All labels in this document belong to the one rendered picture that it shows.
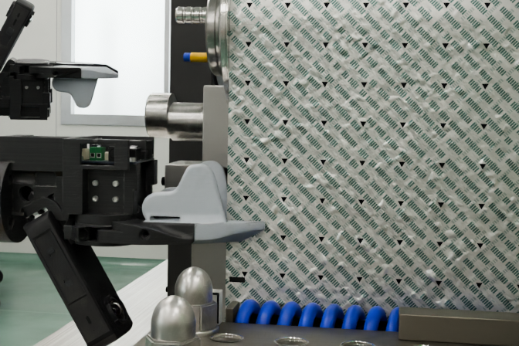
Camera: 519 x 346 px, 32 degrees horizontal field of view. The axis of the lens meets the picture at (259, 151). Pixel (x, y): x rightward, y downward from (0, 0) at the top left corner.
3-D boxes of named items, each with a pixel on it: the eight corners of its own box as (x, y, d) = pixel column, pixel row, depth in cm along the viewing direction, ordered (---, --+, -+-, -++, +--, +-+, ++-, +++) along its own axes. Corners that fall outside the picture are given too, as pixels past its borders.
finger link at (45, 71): (85, 77, 130) (25, 75, 130) (85, 66, 130) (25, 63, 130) (79, 81, 126) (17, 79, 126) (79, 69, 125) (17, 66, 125)
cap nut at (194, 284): (174, 322, 65) (174, 261, 65) (223, 325, 65) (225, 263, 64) (161, 335, 62) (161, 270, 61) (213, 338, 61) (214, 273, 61)
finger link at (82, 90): (118, 107, 131) (55, 105, 131) (118, 67, 130) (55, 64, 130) (114, 110, 128) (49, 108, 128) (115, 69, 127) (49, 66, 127)
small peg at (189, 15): (179, 13, 75) (176, 3, 73) (212, 13, 74) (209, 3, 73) (177, 27, 74) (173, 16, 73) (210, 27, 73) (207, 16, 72)
